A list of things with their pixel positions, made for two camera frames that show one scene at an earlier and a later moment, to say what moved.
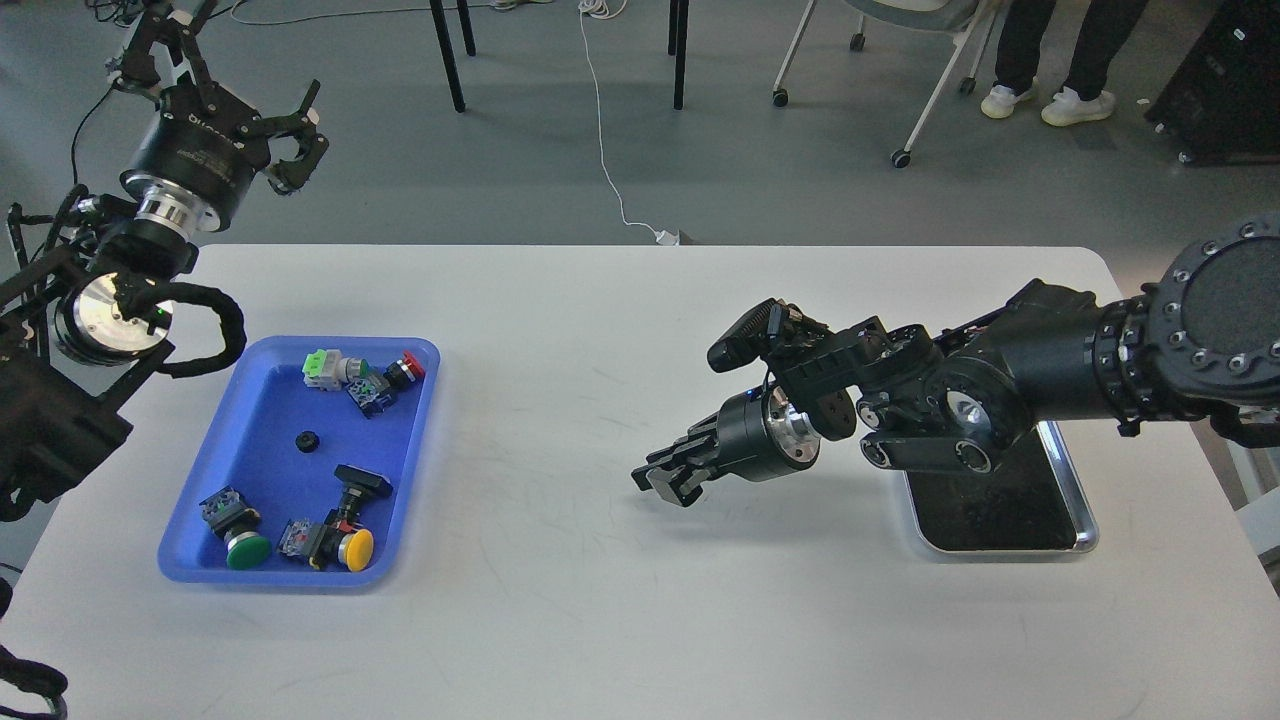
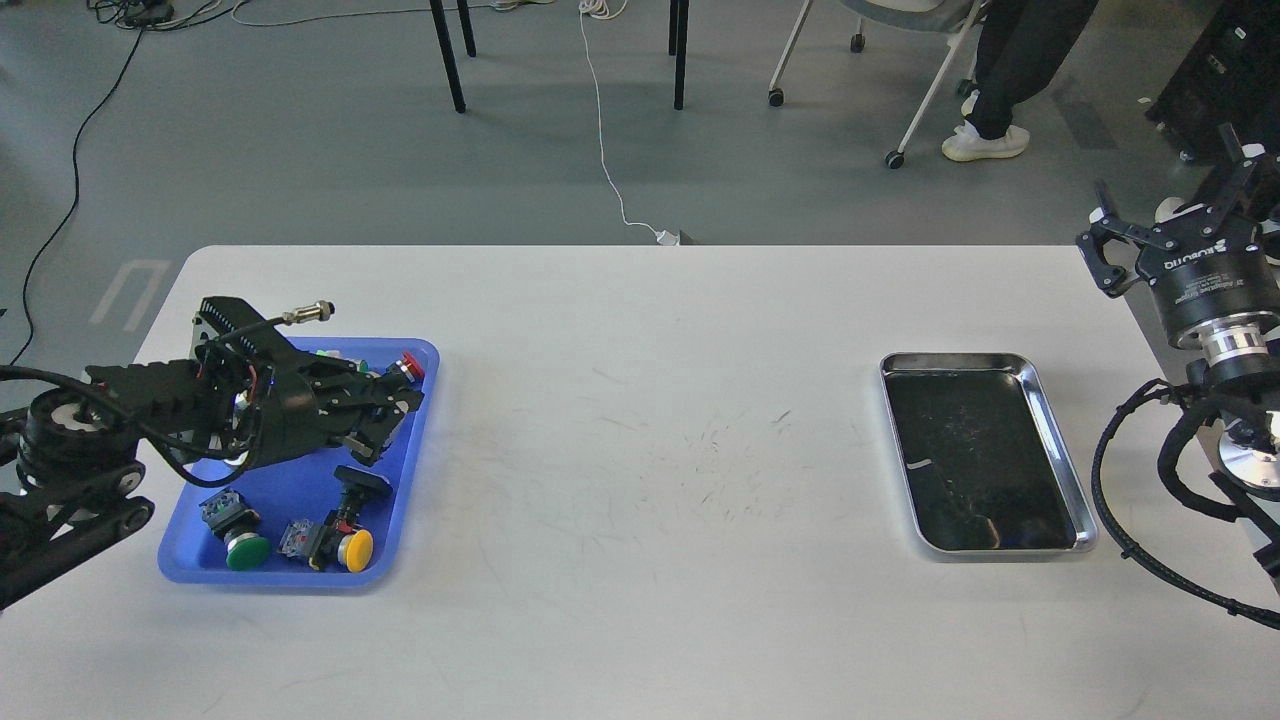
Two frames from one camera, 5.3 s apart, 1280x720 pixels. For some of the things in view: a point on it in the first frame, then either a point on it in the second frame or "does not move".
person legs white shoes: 1022,37 → 1023,46
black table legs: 455,90 does not move
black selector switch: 359,482 does not move
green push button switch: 230,517 does not move
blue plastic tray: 309,471 does not move
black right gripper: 758,436 → 1220,265
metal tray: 1029,503 does not move
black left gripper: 204,148 → 299,405
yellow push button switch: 343,542 does not move
